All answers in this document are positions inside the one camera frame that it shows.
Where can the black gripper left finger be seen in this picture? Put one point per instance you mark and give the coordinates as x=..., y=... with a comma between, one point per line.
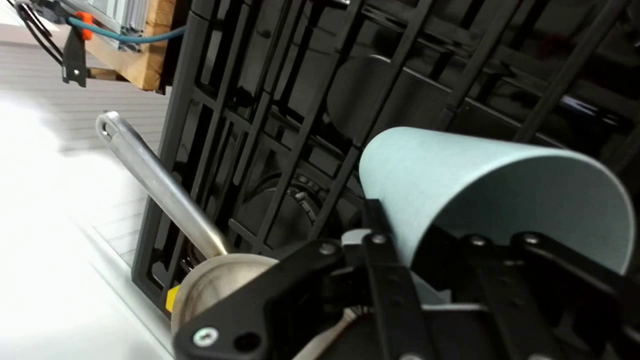
x=301, y=297

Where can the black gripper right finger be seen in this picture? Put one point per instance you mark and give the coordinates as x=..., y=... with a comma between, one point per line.
x=553, y=302

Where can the light teal plastic cup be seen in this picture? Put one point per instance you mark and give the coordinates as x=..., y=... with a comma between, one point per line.
x=496, y=189

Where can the stainless steel saucepan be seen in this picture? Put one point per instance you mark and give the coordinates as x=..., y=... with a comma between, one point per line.
x=221, y=273

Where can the wooden block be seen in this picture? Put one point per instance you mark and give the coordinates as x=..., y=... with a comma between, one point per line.
x=141, y=40

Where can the black clamp orange handle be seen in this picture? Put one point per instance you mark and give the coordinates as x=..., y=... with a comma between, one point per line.
x=74, y=48

